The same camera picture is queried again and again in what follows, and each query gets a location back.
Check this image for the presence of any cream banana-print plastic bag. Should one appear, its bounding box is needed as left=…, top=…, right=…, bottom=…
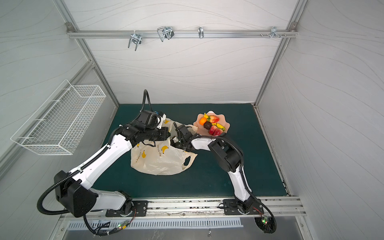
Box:
left=131, top=118, right=198, bottom=176

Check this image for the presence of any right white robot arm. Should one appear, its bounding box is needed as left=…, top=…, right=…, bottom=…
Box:
left=171, top=124, right=264, bottom=216

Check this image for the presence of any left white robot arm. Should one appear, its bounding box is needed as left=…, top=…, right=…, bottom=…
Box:
left=54, top=125, right=171, bottom=218

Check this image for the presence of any orange toy fruit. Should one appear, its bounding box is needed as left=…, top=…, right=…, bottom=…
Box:
left=199, top=117, right=207, bottom=125

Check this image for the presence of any dark brown toy fruit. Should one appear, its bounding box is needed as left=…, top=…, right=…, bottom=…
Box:
left=203, top=122, right=212, bottom=130

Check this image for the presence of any red strawberry toy upper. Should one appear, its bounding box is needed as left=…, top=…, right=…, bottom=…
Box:
left=207, top=115, right=220, bottom=124

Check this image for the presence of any small yellow-green toy banana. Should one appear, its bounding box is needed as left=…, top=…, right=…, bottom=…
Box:
left=214, top=123, right=226, bottom=131

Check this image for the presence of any white ventilation grille strip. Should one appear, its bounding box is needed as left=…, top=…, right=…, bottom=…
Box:
left=67, top=218, right=244, bottom=231

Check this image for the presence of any metal u-bolt clamp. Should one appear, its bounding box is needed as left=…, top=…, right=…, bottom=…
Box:
left=128, top=32, right=142, bottom=51
left=157, top=26, right=175, bottom=42

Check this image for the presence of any black round fan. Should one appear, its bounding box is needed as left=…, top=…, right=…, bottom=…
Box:
left=255, top=216, right=277, bottom=234

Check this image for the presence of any aluminium top crossbar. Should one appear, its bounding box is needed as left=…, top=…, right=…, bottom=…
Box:
left=67, top=29, right=299, bottom=39

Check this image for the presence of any right black corrugated cable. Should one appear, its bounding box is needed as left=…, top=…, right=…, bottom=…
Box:
left=191, top=135, right=277, bottom=234

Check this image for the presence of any black corrugated cable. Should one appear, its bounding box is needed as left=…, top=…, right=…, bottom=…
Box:
left=191, top=135, right=277, bottom=234
left=36, top=89, right=154, bottom=216

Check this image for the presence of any left black corrugated cable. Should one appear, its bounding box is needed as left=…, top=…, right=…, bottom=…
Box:
left=36, top=89, right=154, bottom=216

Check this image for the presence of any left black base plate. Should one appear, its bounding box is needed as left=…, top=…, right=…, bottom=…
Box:
left=106, top=200, right=149, bottom=218

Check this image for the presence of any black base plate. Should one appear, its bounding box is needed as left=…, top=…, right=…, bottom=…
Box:
left=218, top=198, right=265, bottom=216
left=106, top=200, right=149, bottom=218

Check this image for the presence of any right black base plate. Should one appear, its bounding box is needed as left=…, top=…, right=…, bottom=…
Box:
left=218, top=198, right=265, bottom=216

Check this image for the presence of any white wire basket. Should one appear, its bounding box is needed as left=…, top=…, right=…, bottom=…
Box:
left=11, top=80, right=106, bottom=156

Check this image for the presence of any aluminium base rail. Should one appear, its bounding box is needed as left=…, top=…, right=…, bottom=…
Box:
left=59, top=196, right=307, bottom=221

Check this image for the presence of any metal bracket with bolts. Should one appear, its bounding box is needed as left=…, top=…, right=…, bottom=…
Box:
left=260, top=27, right=286, bottom=39

